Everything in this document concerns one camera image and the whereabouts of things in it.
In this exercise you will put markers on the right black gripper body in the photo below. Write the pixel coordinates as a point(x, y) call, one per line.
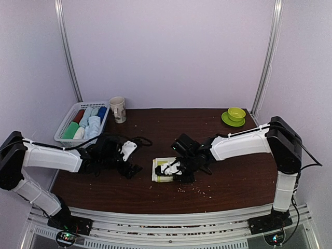
point(190, 179)

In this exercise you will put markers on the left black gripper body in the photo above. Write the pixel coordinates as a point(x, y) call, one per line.
point(123, 171)

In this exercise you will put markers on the yellow green patterned towel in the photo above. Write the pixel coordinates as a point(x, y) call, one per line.
point(161, 179)

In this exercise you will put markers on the light blue towel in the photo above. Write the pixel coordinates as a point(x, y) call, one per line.
point(93, 127)
point(84, 120)

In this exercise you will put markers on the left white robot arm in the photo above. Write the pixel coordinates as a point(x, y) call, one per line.
point(103, 152)

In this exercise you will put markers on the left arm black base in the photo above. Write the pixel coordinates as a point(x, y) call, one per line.
point(72, 224)

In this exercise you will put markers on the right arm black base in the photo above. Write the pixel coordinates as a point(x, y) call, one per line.
point(268, 223)

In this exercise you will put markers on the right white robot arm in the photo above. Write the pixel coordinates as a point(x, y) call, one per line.
point(276, 140)

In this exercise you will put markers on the rolled white towel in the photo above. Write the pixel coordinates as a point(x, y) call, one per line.
point(79, 134)

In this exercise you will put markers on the white plastic basket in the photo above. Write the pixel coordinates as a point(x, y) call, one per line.
point(70, 116)

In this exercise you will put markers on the rolled light blue towel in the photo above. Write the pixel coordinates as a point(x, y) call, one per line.
point(84, 120)

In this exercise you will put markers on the rolled dark blue towel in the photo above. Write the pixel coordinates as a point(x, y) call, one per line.
point(102, 112)

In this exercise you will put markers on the rolled pale teal towel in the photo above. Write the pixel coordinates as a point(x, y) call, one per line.
point(94, 112)

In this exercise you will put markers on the rolled green towel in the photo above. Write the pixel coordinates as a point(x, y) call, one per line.
point(70, 131)

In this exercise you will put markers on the beige ceramic mug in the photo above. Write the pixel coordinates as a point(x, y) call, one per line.
point(118, 107)

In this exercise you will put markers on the rolled brown towel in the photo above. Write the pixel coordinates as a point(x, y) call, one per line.
point(78, 116)

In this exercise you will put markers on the green cup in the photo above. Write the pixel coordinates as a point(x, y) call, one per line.
point(236, 114)

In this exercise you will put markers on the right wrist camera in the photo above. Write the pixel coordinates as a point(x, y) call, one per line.
point(167, 168)

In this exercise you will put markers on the aluminium front rail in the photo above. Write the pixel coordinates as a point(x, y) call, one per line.
point(225, 229)

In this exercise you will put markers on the right aluminium frame post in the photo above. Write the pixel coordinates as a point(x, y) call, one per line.
point(267, 66)

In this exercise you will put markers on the aluminium frame post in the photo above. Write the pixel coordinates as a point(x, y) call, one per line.
point(267, 66)
point(66, 47)

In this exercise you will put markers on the left aluminium frame post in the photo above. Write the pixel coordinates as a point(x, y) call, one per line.
point(66, 47)

